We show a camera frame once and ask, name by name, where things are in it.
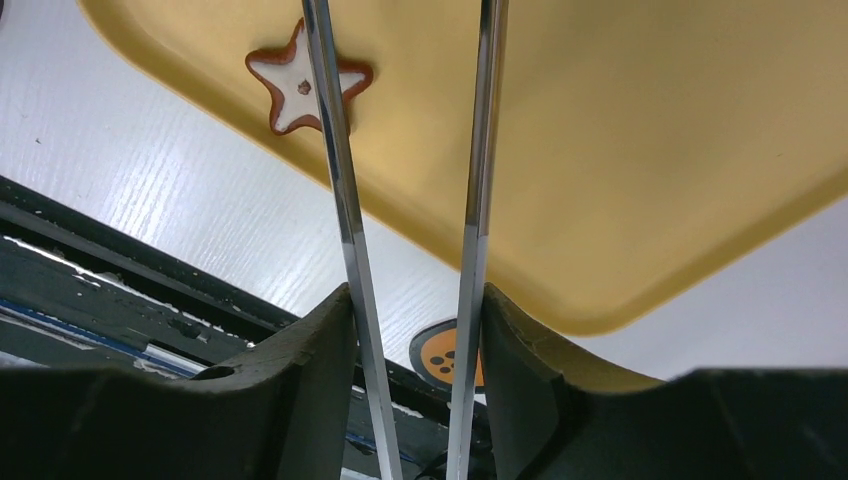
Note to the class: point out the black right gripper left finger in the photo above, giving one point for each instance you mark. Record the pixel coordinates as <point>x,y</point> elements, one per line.
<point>276,411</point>

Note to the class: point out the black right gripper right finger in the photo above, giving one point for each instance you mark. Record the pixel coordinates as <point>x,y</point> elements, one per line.
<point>557,411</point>

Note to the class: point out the yellow black round coaster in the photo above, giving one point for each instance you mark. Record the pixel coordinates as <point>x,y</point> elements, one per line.
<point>432,354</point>

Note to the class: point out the yellow serving tray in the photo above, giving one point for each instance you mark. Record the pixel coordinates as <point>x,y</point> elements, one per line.
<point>642,145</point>

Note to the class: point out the star cookie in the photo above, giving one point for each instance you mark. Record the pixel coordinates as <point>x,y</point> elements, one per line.
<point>286,72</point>

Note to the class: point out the metal serving tongs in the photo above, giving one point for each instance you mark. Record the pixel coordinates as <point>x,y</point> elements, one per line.
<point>326,74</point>

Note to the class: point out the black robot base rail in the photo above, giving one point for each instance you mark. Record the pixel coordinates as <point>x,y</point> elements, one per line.
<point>65,271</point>

